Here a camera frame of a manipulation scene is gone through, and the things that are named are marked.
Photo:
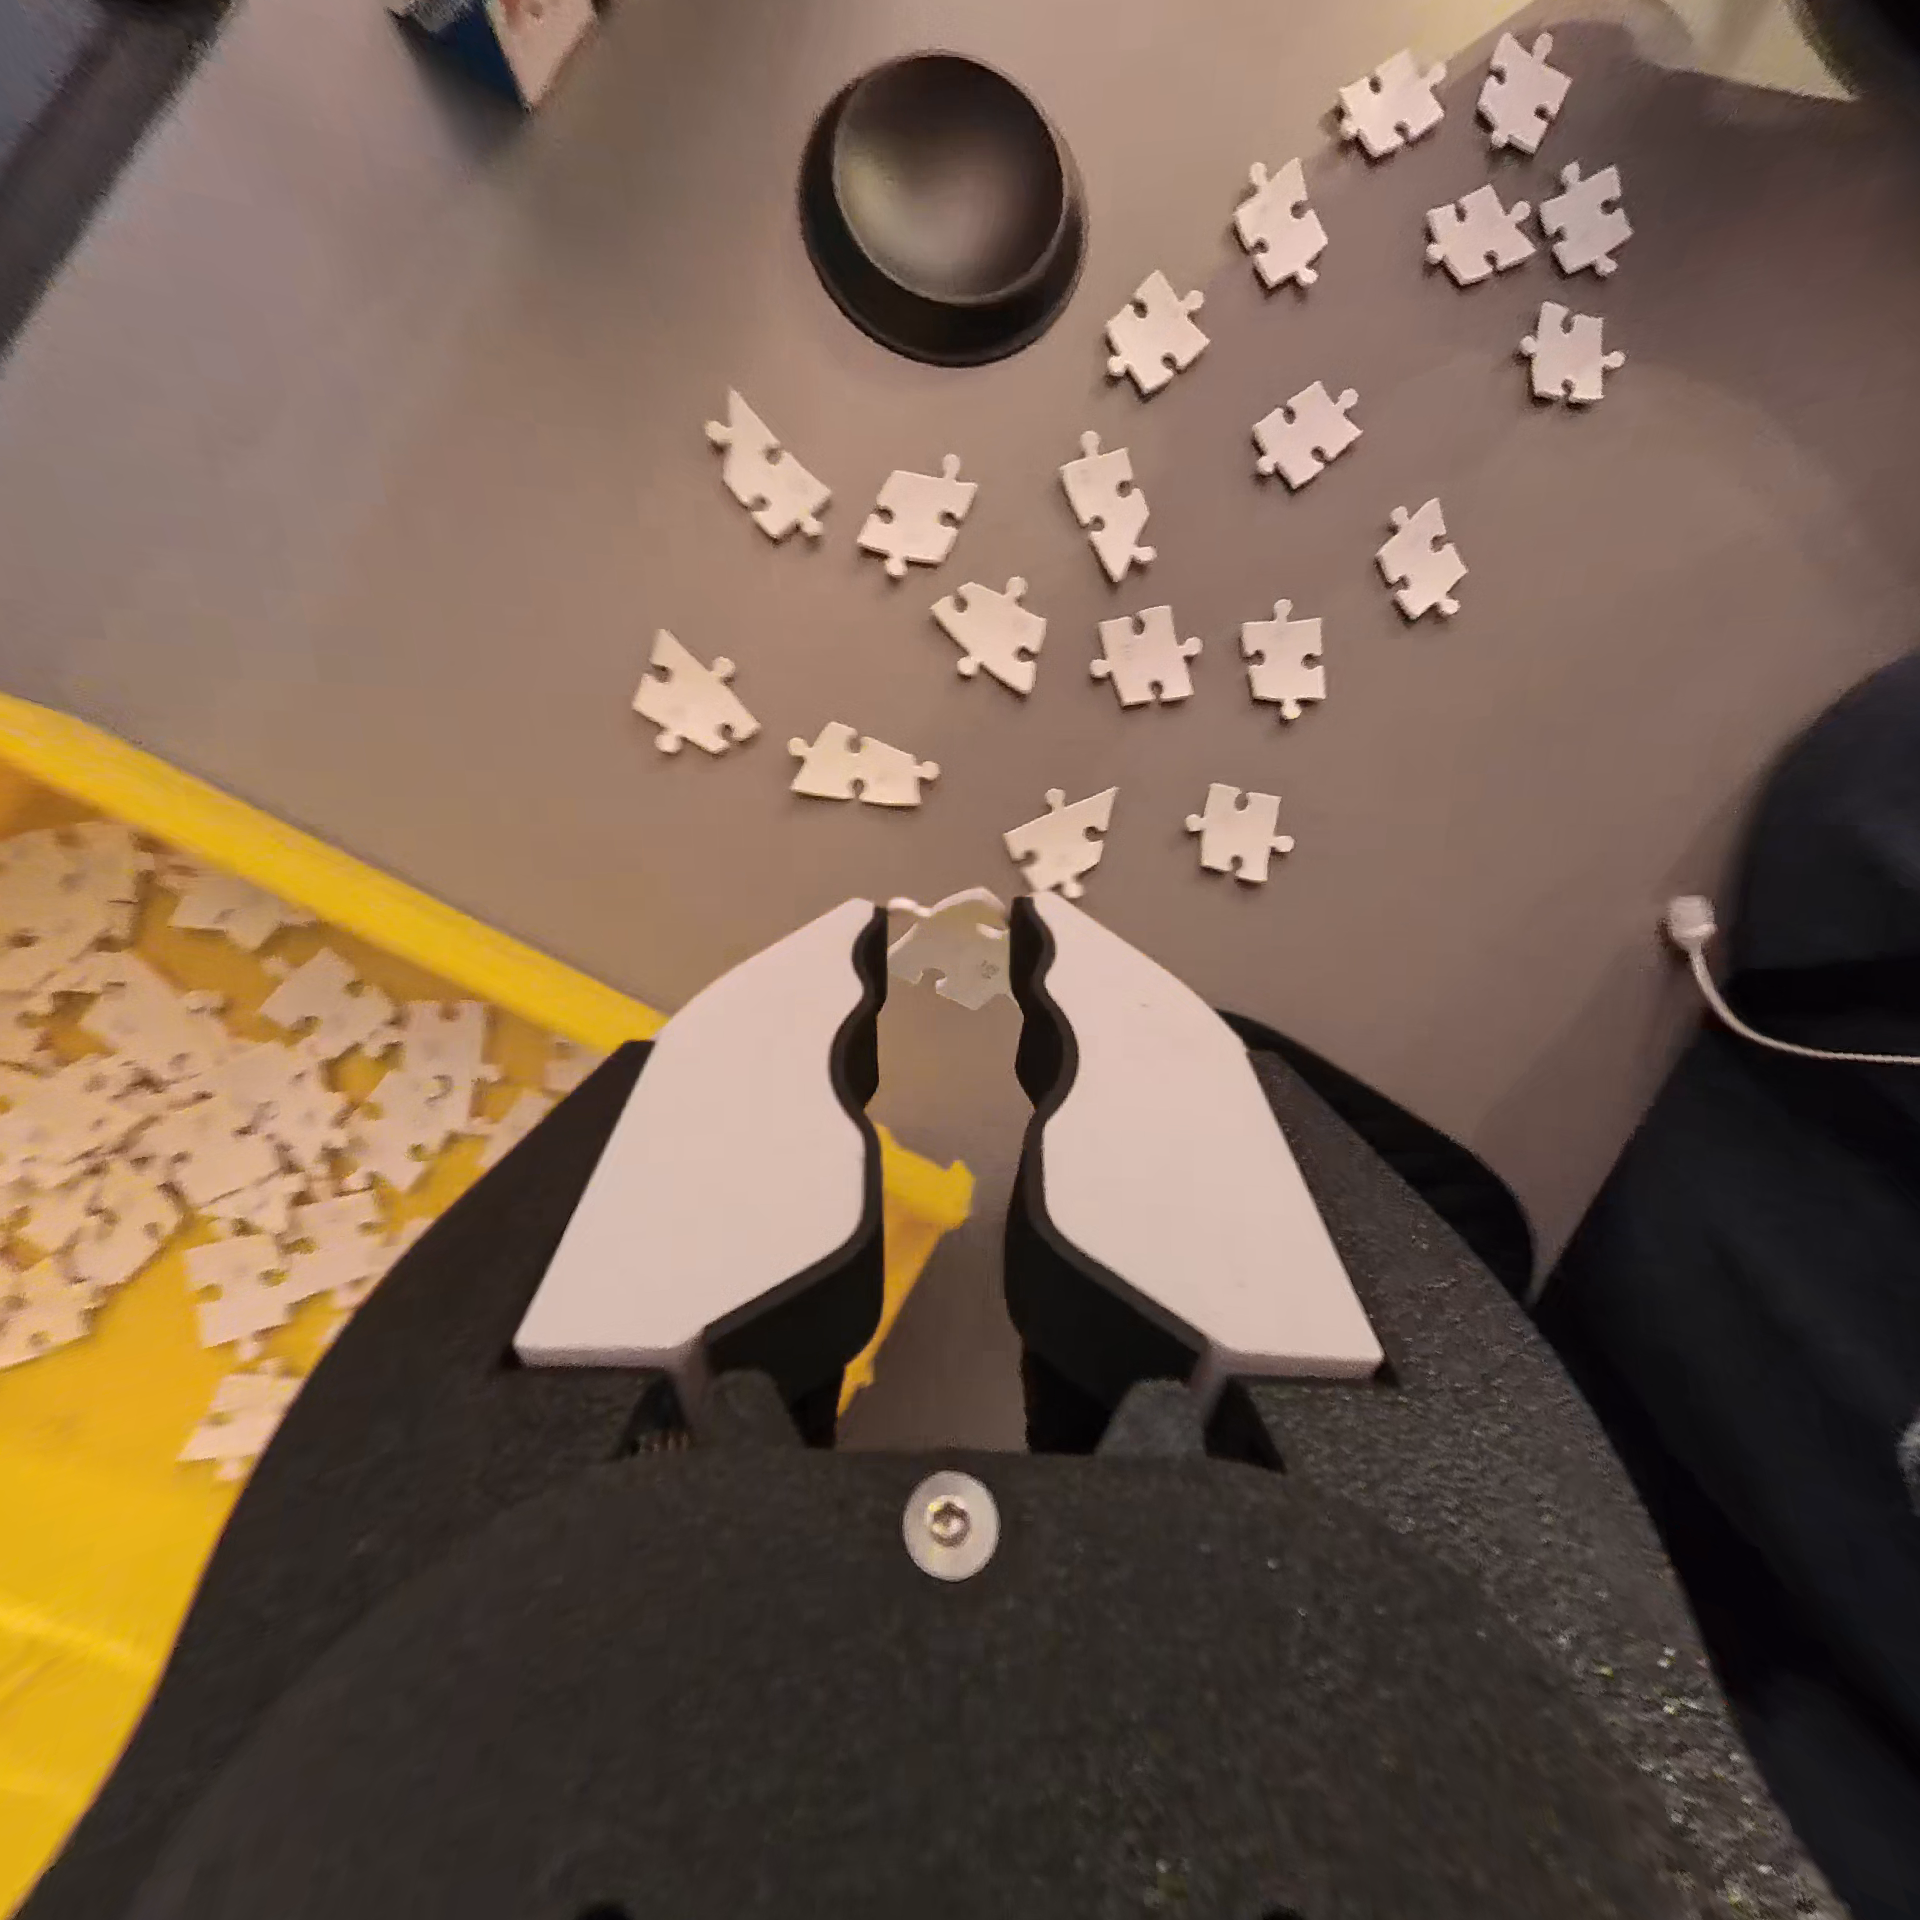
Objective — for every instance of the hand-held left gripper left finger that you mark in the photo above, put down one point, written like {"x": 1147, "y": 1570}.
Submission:
{"x": 698, "y": 1206}

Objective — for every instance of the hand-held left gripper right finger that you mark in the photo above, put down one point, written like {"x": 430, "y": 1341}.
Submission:
{"x": 1204, "y": 1206}

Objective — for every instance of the white jigsaw piece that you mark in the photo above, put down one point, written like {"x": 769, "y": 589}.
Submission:
{"x": 950, "y": 949}

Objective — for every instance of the pile of puzzle pieces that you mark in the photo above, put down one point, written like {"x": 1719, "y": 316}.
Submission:
{"x": 207, "y": 1109}

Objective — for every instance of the spread of white jigsaw pieces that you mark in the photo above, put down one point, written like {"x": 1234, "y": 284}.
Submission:
{"x": 1147, "y": 654}

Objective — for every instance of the yellow plastic bin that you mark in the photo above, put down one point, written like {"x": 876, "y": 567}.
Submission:
{"x": 89, "y": 1621}

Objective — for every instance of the colourful puzzle box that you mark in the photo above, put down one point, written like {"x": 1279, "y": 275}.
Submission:
{"x": 504, "y": 31}

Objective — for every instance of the black quilted pad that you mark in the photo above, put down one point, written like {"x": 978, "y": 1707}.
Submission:
{"x": 1410, "y": 1155}

